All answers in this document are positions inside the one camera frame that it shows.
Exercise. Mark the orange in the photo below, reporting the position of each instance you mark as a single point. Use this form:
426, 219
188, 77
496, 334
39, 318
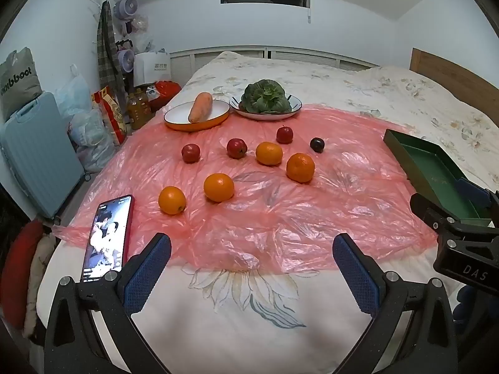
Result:
172, 200
269, 153
300, 167
219, 187

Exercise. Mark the red cushion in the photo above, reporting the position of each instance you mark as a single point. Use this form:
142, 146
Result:
17, 272

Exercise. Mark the beige cloth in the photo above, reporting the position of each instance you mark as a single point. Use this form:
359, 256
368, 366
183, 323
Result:
37, 284

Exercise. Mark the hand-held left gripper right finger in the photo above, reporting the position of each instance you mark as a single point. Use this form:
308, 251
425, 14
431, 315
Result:
356, 276

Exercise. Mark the red smartphone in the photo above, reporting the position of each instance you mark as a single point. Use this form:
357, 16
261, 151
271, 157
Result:
107, 237

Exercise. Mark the plaid scarf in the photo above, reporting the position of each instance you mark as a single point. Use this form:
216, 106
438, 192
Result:
107, 46

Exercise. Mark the purple fan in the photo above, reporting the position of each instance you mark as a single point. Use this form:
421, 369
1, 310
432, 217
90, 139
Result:
125, 59

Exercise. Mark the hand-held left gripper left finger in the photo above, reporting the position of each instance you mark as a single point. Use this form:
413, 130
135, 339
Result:
150, 276

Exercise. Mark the light blue suitcase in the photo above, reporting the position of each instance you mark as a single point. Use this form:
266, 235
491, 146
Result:
37, 156

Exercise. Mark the pink plastic sheet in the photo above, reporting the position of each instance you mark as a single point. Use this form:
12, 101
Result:
292, 218

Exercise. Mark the white desk fan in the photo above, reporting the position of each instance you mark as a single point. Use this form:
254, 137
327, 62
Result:
126, 9

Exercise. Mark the white blue rimmed plate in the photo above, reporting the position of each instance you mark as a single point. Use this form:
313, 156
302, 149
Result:
237, 110

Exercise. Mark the wooden headboard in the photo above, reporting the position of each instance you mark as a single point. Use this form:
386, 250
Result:
452, 72

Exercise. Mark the dark plum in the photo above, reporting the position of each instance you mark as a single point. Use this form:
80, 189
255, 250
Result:
317, 144

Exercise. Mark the grey printed bag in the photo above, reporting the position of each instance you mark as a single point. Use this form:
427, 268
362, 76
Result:
17, 80

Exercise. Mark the white plastic bag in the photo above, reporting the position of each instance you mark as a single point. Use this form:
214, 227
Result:
91, 142
76, 93

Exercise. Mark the yellow red rice bag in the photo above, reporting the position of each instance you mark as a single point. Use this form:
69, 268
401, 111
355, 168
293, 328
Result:
113, 115

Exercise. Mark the yellow oil bottle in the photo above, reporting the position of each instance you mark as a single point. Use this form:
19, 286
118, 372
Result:
135, 113
146, 103

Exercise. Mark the green leafy vegetable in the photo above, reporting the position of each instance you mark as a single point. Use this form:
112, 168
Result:
266, 96

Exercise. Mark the carrot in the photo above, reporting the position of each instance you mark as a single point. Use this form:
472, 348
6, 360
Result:
200, 107

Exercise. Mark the dark blue cloth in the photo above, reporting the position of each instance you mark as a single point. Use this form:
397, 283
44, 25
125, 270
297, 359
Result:
467, 302

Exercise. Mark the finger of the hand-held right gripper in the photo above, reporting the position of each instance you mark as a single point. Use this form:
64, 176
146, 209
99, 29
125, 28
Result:
430, 212
473, 194

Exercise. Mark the white box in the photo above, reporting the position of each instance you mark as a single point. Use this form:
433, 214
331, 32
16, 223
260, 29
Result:
153, 68

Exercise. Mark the red apple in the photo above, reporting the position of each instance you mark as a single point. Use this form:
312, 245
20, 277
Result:
284, 134
190, 152
237, 148

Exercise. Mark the green tray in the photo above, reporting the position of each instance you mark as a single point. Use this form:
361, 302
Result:
429, 169

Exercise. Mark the orange rimmed plate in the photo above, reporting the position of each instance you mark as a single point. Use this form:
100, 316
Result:
175, 119

